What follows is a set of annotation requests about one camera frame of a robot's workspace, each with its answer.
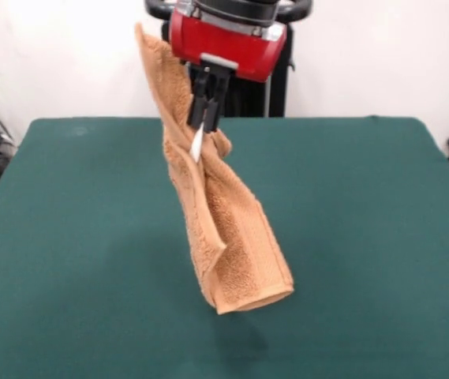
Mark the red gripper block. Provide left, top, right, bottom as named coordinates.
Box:
left=168, top=9, right=287, bottom=134

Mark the tan terry towel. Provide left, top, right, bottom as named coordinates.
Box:
left=134, top=22, right=296, bottom=316

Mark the dark green table cloth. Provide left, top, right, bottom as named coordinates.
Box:
left=0, top=115, right=449, bottom=379

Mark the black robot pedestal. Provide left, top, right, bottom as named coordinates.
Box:
left=144, top=0, right=312, bottom=118

